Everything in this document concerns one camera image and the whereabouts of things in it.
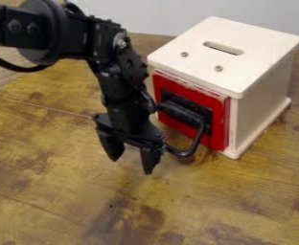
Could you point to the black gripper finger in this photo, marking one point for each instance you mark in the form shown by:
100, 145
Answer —
151, 157
111, 143

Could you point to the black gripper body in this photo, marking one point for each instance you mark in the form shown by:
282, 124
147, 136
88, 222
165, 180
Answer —
127, 102

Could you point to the black metal drawer handle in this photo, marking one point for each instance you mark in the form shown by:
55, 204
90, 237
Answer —
190, 113

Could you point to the red drawer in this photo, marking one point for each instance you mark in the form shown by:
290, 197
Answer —
217, 102

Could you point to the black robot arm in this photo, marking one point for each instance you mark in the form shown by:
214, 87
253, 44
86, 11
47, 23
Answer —
51, 31

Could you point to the white wooden box cabinet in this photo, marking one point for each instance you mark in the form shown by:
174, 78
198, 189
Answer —
231, 68

